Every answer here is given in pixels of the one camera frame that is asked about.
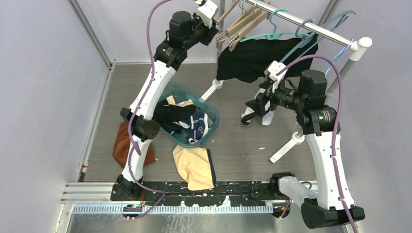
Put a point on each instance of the black underwear beige waistband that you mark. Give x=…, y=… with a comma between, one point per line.
x=168, y=113

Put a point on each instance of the wooden hangers at back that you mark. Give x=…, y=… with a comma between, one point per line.
x=240, y=27

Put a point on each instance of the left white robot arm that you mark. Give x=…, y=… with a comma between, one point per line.
x=185, y=31

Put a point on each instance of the white black underwear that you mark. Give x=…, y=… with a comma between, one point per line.
x=249, y=114

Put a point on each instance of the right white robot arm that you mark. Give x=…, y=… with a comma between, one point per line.
x=332, y=203

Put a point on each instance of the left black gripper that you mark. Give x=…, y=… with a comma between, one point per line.
x=210, y=32

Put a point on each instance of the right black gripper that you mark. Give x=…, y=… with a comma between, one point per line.
x=257, y=104

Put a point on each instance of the teal plastic hanger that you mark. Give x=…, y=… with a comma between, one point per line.
x=275, y=34

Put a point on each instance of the brown towel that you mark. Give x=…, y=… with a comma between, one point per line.
x=122, y=144

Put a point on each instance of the light blue wire hanger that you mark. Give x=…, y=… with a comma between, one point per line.
x=338, y=55

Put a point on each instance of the beige underwear navy trim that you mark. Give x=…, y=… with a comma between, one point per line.
x=195, y=166

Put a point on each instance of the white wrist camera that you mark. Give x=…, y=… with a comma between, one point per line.
x=275, y=72
x=206, y=11

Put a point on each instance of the teal plastic basket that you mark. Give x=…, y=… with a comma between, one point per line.
x=180, y=94

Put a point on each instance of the white clothes rack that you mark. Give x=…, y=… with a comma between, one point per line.
x=358, y=48

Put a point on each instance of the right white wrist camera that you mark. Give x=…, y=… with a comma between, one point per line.
x=275, y=72

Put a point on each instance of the black garment on rack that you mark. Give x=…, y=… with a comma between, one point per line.
x=248, y=61

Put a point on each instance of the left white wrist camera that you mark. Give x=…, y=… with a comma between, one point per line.
x=206, y=11

